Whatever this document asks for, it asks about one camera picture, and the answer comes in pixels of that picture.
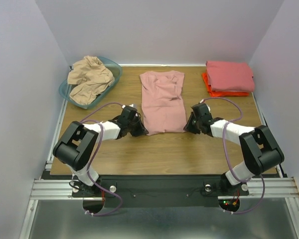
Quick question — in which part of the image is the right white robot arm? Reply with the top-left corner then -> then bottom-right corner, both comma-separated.
184,103 -> 285,192

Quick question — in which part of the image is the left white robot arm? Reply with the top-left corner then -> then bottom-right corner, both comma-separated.
53,106 -> 148,187

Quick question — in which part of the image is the folded orange t shirt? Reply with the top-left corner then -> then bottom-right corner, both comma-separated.
202,72 -> 249,97

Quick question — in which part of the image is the folded salmon pink t shirt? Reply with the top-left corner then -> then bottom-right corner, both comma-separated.
206,61 -> 255,93

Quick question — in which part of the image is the beige t shirt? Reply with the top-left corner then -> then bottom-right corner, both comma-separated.
67,56 -> 115,105

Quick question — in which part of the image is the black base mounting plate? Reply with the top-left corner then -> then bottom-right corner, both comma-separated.
72,175 -> 249,208

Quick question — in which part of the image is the teal plastic basket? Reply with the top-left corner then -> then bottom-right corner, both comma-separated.
58,57 -> 123,110

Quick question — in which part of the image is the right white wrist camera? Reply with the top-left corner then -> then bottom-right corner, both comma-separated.
199,99 -> 210,111

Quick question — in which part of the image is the aluminium frame rail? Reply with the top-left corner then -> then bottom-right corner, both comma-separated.
19,65 -> 299,239

